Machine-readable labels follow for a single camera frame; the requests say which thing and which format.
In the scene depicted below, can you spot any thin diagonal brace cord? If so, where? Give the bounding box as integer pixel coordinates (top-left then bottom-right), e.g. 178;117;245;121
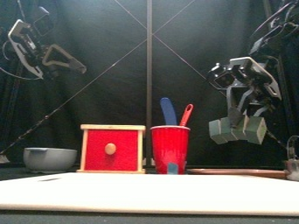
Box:
0;0;198;155
113;0;209;81

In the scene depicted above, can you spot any wooden box with red front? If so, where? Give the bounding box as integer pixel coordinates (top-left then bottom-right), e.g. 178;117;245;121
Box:
78;123;147;174

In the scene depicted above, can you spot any vertical metal frame pole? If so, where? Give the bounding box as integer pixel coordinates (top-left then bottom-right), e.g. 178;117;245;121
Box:
146;0;155;168

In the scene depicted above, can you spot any dark green sushi roll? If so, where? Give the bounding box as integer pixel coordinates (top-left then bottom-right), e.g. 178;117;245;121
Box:
209;114;269;145

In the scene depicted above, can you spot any blue toy knife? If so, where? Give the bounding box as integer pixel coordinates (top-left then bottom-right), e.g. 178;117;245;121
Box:
159;97;179;127

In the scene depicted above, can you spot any small pot with arched handle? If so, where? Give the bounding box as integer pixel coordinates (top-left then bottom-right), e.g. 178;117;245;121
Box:
285;135;299;182

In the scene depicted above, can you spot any red plastic cup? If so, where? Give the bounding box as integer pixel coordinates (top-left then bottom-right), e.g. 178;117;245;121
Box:
150;125;193;175

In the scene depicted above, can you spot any grey bowl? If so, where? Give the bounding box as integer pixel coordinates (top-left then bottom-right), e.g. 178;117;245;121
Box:
23;147;79;173

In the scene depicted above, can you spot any brown wooden plate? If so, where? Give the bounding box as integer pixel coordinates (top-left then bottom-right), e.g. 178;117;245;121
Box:
186;168;290;179

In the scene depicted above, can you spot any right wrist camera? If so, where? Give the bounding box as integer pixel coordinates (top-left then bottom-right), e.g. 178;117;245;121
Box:
209;62;236;90

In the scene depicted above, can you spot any white cutting board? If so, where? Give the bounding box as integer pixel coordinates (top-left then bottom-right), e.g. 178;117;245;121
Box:
0;171;299;217

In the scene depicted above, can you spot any red toy knife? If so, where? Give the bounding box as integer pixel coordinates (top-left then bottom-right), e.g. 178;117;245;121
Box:
179;103;196;127

